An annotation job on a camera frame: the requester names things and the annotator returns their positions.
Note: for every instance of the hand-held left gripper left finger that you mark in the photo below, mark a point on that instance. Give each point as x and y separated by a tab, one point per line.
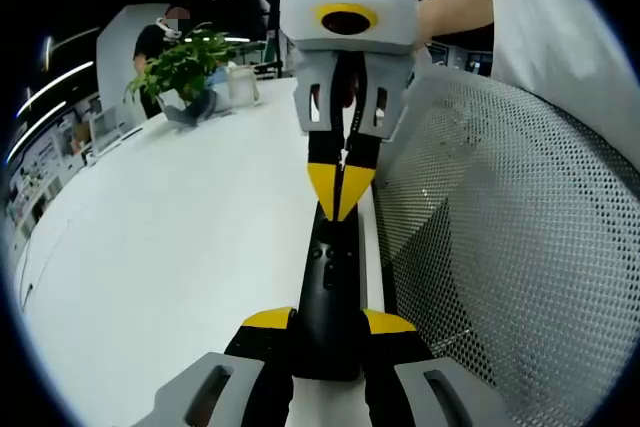
210	387

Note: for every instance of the white ceiling light strip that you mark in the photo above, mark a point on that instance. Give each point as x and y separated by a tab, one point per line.
55	82
35	129

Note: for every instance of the black remote control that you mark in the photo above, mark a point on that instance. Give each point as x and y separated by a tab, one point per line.
327	297

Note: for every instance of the white cabinet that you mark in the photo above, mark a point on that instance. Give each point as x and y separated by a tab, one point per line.
105	127

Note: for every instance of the green board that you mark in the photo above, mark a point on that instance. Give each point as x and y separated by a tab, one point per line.
270	49

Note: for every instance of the person in white clothing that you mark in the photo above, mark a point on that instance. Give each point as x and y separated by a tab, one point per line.
550	22

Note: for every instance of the blue plastic bag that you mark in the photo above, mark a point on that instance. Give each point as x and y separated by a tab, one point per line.
218	81

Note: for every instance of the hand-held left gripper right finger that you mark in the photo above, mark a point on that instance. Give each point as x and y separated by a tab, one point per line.
415	387

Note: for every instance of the black plant pot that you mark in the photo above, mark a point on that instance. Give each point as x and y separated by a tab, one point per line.
190	114

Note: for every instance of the green leafy plant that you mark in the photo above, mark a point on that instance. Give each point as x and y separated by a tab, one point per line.
190	59

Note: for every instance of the white mesh basket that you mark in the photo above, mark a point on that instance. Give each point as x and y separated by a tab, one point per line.
500	247

